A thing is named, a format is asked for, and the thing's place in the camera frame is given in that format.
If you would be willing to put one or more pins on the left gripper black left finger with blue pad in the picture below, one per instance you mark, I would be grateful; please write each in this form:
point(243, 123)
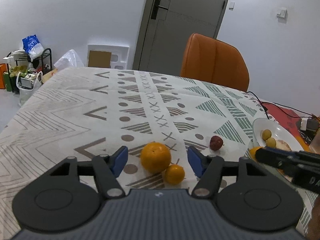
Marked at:
point(107, 168)

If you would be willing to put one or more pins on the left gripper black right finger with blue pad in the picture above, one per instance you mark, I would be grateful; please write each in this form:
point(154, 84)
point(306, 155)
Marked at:
point(208, 170)

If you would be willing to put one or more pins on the small red apple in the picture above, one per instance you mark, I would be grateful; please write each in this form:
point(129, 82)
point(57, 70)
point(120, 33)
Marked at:
point(216, 143)

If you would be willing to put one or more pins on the pomelo piece in plate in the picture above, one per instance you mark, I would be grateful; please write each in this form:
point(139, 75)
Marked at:
point(282, 145)

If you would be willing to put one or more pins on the small orange mandarin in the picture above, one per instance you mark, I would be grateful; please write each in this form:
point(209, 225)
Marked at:
point(174, 174)

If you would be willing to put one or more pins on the yellow-green round fruit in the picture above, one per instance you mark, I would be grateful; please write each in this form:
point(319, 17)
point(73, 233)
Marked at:
point(271, 142)

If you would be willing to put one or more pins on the white ceramic plate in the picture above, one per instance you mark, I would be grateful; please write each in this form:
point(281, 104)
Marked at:
point(278, 133)

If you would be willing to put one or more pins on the power strip with plugs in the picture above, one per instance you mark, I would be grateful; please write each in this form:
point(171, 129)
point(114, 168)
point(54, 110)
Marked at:
point(309, 124)

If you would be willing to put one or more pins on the orange in plate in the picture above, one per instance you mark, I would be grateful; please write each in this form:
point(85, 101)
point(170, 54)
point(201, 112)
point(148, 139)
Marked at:
point(252, 152)

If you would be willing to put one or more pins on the red orange mat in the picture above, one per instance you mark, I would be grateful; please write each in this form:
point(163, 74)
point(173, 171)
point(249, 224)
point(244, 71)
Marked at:
point(290, 120)

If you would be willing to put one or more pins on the large orange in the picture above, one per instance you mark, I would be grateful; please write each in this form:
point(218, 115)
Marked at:
point(155, 157)

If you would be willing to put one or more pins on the patterned white tablecloth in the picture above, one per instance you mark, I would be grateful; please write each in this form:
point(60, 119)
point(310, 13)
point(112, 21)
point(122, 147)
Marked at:
point(86, 112)

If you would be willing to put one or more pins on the brown cardboard sheet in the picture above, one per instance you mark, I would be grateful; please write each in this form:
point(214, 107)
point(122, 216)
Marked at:
point(99, 59)

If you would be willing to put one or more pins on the orange leather chair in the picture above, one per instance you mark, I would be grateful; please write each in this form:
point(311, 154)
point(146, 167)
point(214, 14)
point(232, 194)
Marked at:
point(214, 61)

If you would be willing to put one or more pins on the clear plastic bag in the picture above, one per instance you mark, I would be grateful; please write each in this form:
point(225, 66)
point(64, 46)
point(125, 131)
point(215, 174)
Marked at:
point(69, 59)

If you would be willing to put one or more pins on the white foam packaging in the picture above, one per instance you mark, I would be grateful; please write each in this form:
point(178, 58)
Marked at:
point(119, 54)

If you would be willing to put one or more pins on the white plastic bag with items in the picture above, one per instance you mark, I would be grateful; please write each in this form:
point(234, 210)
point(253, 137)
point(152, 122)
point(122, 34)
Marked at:
point(28, 85)

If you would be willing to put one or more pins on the black metal rack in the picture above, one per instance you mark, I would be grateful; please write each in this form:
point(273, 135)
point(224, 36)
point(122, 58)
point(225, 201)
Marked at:
point(19, 61)

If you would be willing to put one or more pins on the green box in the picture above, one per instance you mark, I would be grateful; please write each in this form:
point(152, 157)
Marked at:
point(7, 82)

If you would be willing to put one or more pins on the orange paper bag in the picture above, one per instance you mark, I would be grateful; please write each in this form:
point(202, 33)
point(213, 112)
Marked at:
point(3, 68)

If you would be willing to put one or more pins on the blue white bag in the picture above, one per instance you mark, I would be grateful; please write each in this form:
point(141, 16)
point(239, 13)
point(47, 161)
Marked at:
point(32, 47)

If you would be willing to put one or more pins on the grey door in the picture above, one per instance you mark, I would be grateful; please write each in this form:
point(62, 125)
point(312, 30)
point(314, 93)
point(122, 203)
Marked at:
point(161, 42)

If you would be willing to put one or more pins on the white wall switch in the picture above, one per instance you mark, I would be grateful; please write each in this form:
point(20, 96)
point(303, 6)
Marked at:
point(281, 13)

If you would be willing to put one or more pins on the small white wall socket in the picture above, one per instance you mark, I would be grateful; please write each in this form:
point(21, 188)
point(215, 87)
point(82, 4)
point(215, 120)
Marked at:
point(231, 6)

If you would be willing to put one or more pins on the black door handle lock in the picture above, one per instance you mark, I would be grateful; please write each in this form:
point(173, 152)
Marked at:
point(155, 9)

